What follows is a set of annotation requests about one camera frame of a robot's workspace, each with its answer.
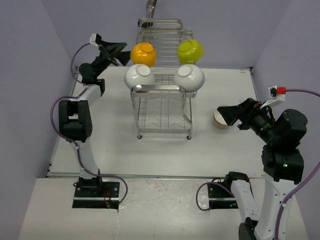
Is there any large white bowl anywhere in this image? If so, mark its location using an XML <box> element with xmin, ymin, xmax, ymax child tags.
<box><xmin>124</xmin><ymin>64</ymin><xmax>155</xmax><ymax>90</ymax></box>
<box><xmin>173</xmin><ymin>64</ymin><xmax>205</xmax><ymax>93</ymax></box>

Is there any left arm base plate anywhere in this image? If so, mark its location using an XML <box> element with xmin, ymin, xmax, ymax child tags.
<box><xmin>72</xmin><ymin>181</ymin><xmax>120</xmax><ymax>210</ymax></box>

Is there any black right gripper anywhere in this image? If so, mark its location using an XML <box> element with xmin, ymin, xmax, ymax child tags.
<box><xmin>218</xmin><ymin>96</ymin><xmax>281</xmax><ymax>143</ymax></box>

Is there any stainless steel dish rack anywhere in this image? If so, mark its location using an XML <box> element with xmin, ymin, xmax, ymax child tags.
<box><xmin>130</xmin><ymin>18</ymin><xmax>196</xmax><ymax>140</ymax></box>

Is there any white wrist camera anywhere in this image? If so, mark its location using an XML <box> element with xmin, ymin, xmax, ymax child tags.
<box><xmin>89</xmin><ymin>33</ymin><xmax>102</xmax><ymax>48</ymax></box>
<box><xmin>260</xmin><ymin>85</ymin><xmax>286</xmax><ymax>109</ymax></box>

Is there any large white bowl left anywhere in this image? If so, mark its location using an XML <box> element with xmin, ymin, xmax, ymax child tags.
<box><xmin>124</xmin><ymin>64</ymin><xmax>155</xmax><ymax>90</ymax></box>

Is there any orange bowl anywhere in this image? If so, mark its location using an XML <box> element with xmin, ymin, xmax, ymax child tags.
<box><xmin>130</xmin><ymin>42</ymin><xmax>157</xmax><ymax>67</ymax></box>

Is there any large white bowl right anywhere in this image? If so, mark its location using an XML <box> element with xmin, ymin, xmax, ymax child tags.
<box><xmin>173</xmin><ymin>64</ymin><xmax>205</xmax><ymax>93</ymax></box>

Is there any green bowl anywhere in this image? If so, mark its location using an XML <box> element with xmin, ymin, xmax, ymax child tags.
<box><xmin>177</xmin><ymin>39</ymin><xmax>204</xmax><ymax>65</ymax></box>

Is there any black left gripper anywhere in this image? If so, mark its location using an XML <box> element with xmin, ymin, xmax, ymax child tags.
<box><xmin>92</xmin><ymin>39</ymin><xmax>135</xmax><ymax>77</ymax></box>

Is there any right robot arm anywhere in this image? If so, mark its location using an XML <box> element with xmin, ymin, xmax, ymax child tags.
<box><xmin>217</xmin><ymin>98</ymin><xmax>308</xmax><ymax>240</ymax></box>

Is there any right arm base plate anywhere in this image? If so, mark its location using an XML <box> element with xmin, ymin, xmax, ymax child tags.
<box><xmin>207</xmin><ymin>178</ymin><xmax>238</xmax><ymax>210</ymax></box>

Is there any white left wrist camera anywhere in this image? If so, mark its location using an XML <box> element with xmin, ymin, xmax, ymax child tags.
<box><xmin>89</xmin><ymin>33</ymin><xmax>102</xmax><ymax>48</ymax></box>

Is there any small white bowl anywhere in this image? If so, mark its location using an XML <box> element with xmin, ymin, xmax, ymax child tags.
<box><xmin>213</xmin><ymin>109</ymin><xmax>224</xmax><ymax>119</ymax></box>

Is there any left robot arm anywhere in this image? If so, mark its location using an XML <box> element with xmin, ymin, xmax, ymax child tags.
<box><xmin>53</xmin><ymin>33</ymin><xmax>130</xmax><ymax>197</ymax></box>

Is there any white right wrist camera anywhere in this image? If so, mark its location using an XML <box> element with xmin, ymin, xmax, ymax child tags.
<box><xmin>260</xmin><ymin>85</ymin><xmax>286</xmax><ymax>109</ymax></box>

